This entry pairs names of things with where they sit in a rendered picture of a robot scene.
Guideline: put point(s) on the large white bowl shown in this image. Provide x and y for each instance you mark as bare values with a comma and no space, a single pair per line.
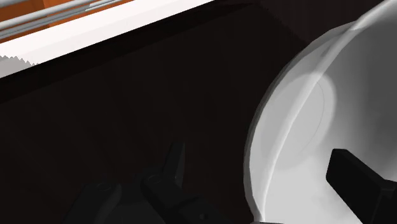
310,130

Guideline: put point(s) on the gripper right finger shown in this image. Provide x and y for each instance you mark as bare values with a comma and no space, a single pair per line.
359,180

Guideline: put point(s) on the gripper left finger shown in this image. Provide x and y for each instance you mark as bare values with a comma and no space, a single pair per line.
161,195

